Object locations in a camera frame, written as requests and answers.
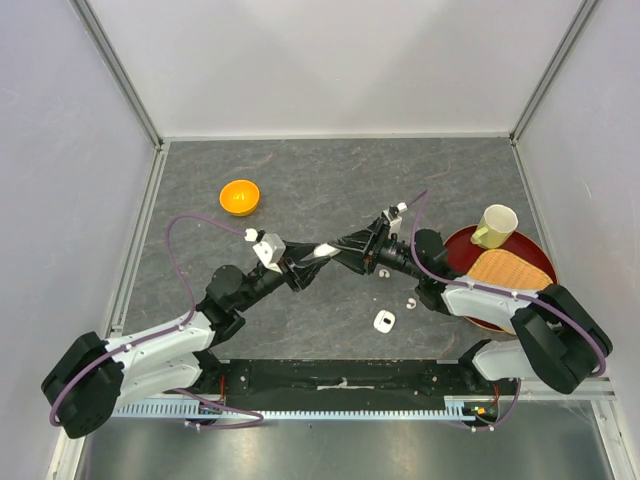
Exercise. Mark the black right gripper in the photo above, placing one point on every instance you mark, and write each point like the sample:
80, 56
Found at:
360, 249

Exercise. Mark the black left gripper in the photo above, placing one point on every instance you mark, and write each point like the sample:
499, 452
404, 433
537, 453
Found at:
304, 272

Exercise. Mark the white earbud charging case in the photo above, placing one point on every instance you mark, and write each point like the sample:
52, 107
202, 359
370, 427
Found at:
325, 251

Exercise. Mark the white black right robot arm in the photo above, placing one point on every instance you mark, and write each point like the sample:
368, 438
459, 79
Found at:
556, 341

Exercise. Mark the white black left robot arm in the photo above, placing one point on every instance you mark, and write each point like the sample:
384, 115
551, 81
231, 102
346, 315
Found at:
96, 376

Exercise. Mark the orange plastic bowl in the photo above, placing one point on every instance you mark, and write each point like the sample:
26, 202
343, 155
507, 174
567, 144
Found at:
240, 197

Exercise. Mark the dark red round tray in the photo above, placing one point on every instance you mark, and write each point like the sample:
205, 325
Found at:
462, 253

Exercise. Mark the woven bamboo basket tray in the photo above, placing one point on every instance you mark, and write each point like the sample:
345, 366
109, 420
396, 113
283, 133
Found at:
505, 269

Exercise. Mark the pale yellow mug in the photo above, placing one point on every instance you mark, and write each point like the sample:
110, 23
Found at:
495, 227

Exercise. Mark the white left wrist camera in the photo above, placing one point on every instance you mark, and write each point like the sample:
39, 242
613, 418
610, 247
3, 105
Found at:
269, 250

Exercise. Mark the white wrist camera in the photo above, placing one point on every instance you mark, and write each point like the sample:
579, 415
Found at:
269, 250
394, 218

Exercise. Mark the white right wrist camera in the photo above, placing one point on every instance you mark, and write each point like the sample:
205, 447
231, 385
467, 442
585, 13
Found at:
394, 218

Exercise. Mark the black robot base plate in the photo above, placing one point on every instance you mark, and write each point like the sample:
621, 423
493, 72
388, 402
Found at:
344, 385

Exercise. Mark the light blue cable duct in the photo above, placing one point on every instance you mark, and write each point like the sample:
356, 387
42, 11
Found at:
182, 408

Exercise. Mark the aluminium frame rail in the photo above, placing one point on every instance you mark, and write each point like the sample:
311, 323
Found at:
105, 48

